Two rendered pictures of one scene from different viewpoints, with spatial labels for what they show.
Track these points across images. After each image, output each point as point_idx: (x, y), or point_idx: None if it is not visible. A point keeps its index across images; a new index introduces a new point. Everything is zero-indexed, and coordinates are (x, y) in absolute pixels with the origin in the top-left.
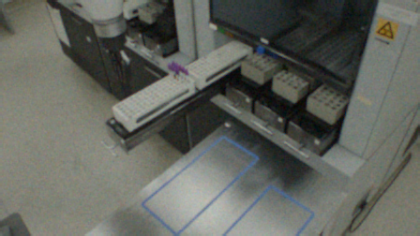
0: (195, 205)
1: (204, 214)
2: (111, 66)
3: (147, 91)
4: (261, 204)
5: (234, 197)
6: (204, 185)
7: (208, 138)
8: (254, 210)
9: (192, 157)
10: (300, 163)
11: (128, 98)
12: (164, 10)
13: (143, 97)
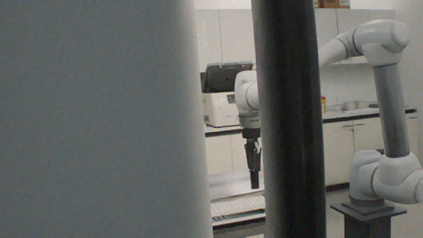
0: (240, 184)
1: (238, 182)
2: (260, 164)
3: (235, 207)
4: (209, 182)
5: (219, 184)
6: (230, 187)
7: (210, 198)
8: (214, 181)
9: (228, 194)
10: None
11: (254, 205)
12: None
13: (241, 204)
